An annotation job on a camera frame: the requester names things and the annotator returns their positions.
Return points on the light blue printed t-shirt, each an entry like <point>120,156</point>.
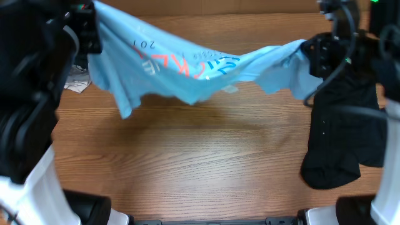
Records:
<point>138,58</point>

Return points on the black garment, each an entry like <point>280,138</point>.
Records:
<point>340,142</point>

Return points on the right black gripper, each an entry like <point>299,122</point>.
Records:
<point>320,54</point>

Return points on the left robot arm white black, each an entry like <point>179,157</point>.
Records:
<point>40,42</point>

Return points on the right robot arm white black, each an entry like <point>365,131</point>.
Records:
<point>378,60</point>

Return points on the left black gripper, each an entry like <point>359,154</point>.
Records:
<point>79,19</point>

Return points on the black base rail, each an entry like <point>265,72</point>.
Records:
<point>288,220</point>

